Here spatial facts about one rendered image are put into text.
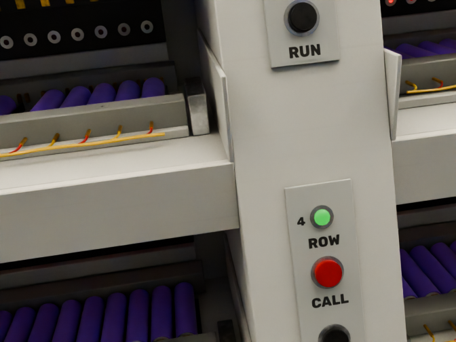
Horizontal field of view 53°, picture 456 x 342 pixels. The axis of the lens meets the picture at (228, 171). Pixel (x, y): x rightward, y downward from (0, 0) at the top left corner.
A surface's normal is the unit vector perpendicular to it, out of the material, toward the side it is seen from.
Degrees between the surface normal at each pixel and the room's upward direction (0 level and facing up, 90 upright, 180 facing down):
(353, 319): 90
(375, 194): 90
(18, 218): 108
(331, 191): 90
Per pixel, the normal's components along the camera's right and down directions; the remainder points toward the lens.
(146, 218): 0.13, 0.41
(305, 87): 0.10, 0.11
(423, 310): -0.09, -0.90
